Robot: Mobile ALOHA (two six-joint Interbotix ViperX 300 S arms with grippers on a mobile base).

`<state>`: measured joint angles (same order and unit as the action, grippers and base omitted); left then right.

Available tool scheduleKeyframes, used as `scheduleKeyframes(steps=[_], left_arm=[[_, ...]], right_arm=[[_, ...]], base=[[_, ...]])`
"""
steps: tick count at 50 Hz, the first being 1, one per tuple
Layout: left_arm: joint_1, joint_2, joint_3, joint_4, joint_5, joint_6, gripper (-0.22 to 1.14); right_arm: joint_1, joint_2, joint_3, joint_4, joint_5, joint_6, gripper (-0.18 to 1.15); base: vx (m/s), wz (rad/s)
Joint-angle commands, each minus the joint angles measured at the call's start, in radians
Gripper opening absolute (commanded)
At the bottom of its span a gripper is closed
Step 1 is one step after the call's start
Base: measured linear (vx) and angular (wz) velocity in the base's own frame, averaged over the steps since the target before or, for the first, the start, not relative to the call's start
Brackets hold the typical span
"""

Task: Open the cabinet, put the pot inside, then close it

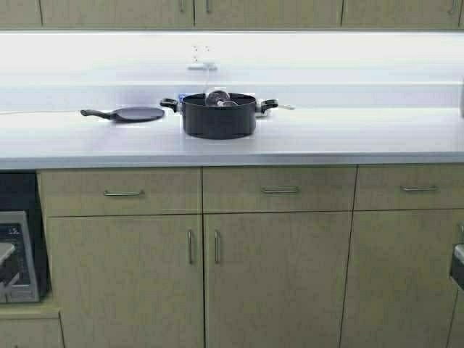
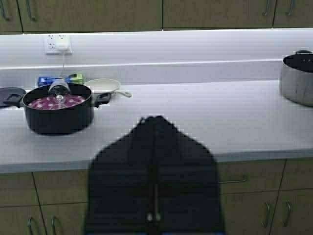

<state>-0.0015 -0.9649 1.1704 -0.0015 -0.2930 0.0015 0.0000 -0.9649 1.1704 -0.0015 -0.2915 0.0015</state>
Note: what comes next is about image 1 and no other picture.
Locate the black two-handled cooking pot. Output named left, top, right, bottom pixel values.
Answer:
left=159, top=93, right=278, bottom=140

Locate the wooden cabinet door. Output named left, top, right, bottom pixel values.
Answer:
left=41, top=0, right=194, bottom=29

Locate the lower middle cabinet door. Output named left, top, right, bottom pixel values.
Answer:
left=204, top=212, right=352, bottom=347

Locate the lower left cabinet door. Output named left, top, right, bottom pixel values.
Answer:
left=46, top=215, right=204, bottom=347

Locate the upper right cabinet door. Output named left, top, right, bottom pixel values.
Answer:
left=194, top=0, right=344, bottom=30

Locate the lower right cabinet door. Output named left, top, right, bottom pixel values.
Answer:
left=341, top=210, right=463, bottom=347

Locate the middle wooden drawer front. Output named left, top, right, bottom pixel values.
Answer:
left=203, top=166, right=356, bottom=213

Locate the wooden drawer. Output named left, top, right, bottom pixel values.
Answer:
left=38, top=168, right=202, bottom=217
left=203, top=166, right=356, bottom=213
left=355, top=164, right=463, bottom=211

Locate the left wooden drawer front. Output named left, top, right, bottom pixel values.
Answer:
left=38, top=168, right=202, bottom=217

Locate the clear wine glass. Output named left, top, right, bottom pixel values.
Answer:
left=204, top=88, right=238, bottom=107

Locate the white frying pan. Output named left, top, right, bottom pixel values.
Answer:
left=278, top=104, right=296, bottom=110

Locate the flat black crepe pan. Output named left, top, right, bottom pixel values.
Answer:
left=80, top=107, right=165, bottom=123

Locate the right wooden drawer front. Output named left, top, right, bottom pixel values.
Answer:
left=355, top=164, right=463, bottom=211

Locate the silver microwave oven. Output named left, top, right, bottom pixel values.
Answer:
left=1, top=211, right=40, bottom=303

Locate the middle drawer metal handle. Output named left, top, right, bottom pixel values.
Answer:
left=261, top=186, right=299, bottom=194

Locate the drawer metal handle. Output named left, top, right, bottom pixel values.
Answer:
left=400, top=185, right=439, bottom=192
left=103, top=190, right=144, bottom=197
left=261, top=186, right=299, bottom=194

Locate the lower middle door handle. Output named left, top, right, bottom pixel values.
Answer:
left=214, top=230, right=220, bottom=265

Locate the lower left door handle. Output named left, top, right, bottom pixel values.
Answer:
left=187, top=229, right=194, bottom=265

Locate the white wall outlet plate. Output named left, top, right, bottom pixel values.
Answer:
left=189, top=44, right=216, bottom=64

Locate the left drawer metal handle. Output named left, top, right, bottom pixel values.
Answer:
left=103, top=190, right=144, bottom=197

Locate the right drawer metal handle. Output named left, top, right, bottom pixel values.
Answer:
left=400, top=185, right=439, bottom=192

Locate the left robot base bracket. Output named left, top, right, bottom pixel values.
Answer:
left=0, top=243, right=16, bottom=264

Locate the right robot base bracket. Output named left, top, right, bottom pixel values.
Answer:
left=449, top=244, right=464, bottom=290

